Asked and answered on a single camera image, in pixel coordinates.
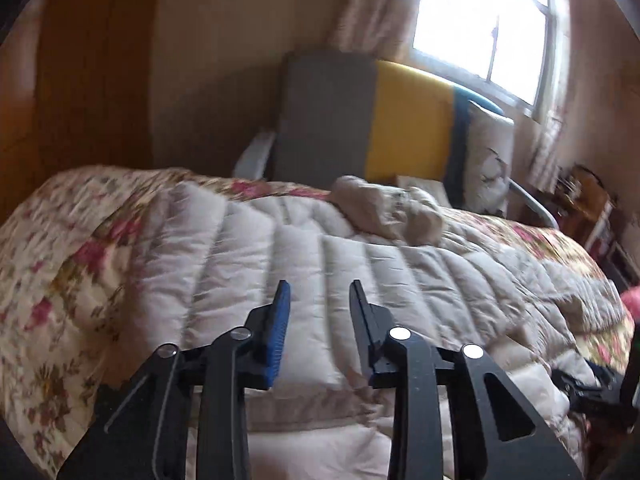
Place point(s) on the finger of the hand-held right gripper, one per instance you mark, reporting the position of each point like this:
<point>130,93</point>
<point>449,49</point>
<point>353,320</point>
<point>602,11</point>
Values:
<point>580,392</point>

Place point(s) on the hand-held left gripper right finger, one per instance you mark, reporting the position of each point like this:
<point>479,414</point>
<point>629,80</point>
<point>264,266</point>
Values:
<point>364,322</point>

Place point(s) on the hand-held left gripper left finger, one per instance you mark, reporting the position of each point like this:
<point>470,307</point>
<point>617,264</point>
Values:
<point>277,332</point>

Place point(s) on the light grey quilted down jacket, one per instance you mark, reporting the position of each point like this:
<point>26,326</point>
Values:
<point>300,260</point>

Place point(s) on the pink cloth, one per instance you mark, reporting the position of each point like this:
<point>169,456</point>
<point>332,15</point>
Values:
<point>632,302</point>

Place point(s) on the beige crumpled cloth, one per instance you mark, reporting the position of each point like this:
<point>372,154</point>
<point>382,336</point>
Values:
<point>380,210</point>

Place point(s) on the deer print pillow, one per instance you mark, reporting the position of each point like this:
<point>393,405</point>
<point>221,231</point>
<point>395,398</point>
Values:
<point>487,160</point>

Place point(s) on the grey yellow blue headboard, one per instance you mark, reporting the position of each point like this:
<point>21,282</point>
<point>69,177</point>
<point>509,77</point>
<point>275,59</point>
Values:
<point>400,120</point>

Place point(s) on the floral quilt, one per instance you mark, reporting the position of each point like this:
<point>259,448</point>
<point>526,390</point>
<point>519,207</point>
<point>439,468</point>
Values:
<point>50,260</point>

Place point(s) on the beige patterned curtain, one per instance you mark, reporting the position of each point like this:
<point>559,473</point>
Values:
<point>375,5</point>
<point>555,150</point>

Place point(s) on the wooden wardrobe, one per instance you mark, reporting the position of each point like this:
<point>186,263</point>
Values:
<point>100,85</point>

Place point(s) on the window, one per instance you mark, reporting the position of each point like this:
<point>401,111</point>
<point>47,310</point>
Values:
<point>480,20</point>

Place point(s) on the grey bed rail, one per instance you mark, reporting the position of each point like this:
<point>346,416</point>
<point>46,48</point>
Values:
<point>537,205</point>
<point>252,157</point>

